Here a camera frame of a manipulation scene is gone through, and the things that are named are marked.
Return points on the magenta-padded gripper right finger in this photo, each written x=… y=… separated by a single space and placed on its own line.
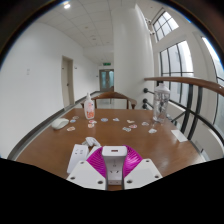
x=145 y=171

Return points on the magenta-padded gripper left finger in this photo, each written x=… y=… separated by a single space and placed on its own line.
x=83 y=173

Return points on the white charger block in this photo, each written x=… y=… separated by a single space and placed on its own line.
x=114 y=163

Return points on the white power strip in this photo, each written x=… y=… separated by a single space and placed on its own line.
x=77 y=156

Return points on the small colourful sticker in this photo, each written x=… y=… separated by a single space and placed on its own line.
x=104 y=119
x=132 y=126
x=90 y=125
x=126 y=129
x=93 y=121
x=130 y=121
x=70 y=128
x=116 y=119
x=145 y=123
x=76 y=117
x=73 y=121
x=152 y=130

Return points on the white paper card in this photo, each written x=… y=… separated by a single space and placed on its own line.
x=179 y=135

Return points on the white computer mouse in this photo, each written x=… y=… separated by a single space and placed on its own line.
x=60 y=123

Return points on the white bottle with orange label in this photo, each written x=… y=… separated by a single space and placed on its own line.
x=89 y=110

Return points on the clear plastic shaker bottle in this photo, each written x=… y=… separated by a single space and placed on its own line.
x=161 y=103

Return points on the wooden chair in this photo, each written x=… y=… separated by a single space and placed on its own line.
x=113 y=95

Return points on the white side door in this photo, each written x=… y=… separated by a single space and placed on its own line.
x=67 y=81

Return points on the glazed double door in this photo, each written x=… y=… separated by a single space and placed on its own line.
x=106 y=80

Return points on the black railing with wooden handrail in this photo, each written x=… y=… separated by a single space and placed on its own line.
x=186 y=81

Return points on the tall paned window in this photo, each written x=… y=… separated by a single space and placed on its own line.
x=176 y=66

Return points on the green exit sign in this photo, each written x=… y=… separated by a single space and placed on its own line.
x=106 y=63

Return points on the arched paned window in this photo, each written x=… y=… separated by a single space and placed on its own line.
x=165 y=25

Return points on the round ceiling light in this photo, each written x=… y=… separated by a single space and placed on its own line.
x=67 y=5

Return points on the large glass window wall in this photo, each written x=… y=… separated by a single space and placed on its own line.
x=218 y=83

